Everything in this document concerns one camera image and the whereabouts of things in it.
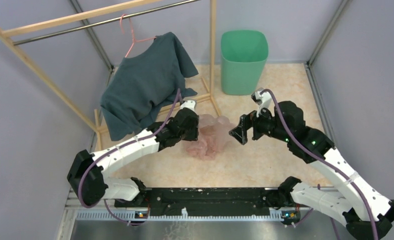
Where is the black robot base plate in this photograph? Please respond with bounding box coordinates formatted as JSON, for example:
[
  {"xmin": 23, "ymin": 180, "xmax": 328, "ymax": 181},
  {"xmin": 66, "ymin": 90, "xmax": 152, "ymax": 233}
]
[{"xmin": 114, "ymin": 187, "xmax": 303, "ymax": 217}]

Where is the white toothed cable rail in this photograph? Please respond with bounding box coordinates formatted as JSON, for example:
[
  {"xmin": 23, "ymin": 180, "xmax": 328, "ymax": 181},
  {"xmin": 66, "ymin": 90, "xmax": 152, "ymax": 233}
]
[{"xmin": 75, "ymin": 208, "xmax": 284, "ymax": 222}]

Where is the aluminium frame post right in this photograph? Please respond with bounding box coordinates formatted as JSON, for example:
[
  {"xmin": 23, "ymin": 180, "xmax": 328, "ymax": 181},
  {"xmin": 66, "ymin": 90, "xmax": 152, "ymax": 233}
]
[{"xmin": 306, "ymin": 0, "xmax": 353, "ymax": 69}]

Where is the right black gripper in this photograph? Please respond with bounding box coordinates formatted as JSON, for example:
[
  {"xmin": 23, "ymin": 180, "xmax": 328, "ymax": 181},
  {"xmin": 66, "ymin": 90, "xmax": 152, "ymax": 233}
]
[{"xmin": 229, "ymin": 101, "xmax": 291, "ymax": 145}]

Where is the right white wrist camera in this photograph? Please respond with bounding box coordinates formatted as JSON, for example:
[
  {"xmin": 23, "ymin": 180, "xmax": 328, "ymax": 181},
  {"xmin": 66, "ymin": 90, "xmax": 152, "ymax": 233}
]
[{"xmin": 251, "ymin": 88, "xmax": 272, "ymax": 117}]

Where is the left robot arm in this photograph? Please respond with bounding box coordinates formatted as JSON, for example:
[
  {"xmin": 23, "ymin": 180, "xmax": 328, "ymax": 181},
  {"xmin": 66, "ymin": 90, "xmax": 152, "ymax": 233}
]
[{"xmin": 67, "ymin": 101, "xmax": 199, "ymax": 208}]

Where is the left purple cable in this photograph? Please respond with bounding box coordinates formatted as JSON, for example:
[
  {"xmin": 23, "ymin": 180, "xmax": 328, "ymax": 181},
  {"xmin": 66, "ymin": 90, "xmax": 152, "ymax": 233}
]
[{"xmin": 77, "ymin": 88, "xmax": 184, "ymax": 227}]

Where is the metal hanging rod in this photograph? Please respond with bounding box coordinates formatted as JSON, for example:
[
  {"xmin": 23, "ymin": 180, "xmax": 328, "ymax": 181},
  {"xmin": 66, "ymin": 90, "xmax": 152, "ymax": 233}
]
[{"xmin": 13, "ymin": 0, "xmax": 199, "ymax": 46}]

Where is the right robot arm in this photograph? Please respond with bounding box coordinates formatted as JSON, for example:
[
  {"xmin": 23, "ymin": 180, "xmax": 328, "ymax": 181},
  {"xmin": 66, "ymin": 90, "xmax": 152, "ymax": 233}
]
[{"xmin": 229, "ymin": 101, "xmax": 394, "ymax": 240}]

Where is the green plastic trash bin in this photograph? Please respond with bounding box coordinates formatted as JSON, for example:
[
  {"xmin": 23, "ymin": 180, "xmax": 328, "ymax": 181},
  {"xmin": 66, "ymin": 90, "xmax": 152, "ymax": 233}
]
[{"xmin": 220, "ymin": 29, "xmax": 269, "ymax": 96}]

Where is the aluminium frame post left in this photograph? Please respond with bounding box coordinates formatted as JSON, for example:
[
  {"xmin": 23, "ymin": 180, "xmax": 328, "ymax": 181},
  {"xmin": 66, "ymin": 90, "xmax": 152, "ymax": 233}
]
[{"xmin": 68, "ymin": 0, "xmax": 114, "ymax": 72}]

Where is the pink plastic trash bag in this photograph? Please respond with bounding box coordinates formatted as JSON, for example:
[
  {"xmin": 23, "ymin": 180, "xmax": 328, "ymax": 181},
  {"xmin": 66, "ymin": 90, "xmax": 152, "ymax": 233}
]
[{"xmin": 183, "ymin": 114, "xmax": 234, "ymax": 160}]

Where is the pink clothes hanger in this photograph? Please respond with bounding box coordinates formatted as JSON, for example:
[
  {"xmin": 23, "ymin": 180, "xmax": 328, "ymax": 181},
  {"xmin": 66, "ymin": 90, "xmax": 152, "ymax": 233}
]
[{"xmin": 119, "ymin": 14, "xmax": 157, "ymax": 58}]

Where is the dark teal t-shirt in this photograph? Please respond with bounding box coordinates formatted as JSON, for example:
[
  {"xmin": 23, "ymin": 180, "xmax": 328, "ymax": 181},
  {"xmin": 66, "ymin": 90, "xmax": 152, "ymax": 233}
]
[{"xmin": 100, "ymin": 32, "xmax": 199, "ymax": 142}]

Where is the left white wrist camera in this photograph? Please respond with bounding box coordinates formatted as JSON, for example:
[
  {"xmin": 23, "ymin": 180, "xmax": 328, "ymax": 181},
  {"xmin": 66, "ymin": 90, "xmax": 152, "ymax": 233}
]
[{"xmin": 179, "ymin": 100, "xmax": 197, "ymax": 112}]

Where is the wooden clothes rack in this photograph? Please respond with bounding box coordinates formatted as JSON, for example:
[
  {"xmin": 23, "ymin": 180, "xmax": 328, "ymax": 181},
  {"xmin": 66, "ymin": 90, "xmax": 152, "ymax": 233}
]
[{"xmin": 0, "ymin": 0, "xmax": 223, "ymax": 152}]

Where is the aluminium frame post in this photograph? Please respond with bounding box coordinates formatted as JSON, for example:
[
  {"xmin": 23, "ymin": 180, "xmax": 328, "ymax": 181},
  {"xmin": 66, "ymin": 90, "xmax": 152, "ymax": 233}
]
[
  {"xmin": 306, "ymin": 0, "xmax": 353, "ymax": 69},
  {"xmin": 68, "ymin": 0, "xmax": 114, "ymax": 72}
]

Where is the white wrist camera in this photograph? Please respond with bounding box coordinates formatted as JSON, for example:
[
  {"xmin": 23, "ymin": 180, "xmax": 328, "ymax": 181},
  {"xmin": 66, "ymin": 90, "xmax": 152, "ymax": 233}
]
[
  {"xmin": 179, "ymin": 100, "xmax": 197, "ymax": 112},
  {"xmin": 251, "ymin": 88, "xmax": 272, "ymax": 117}
]

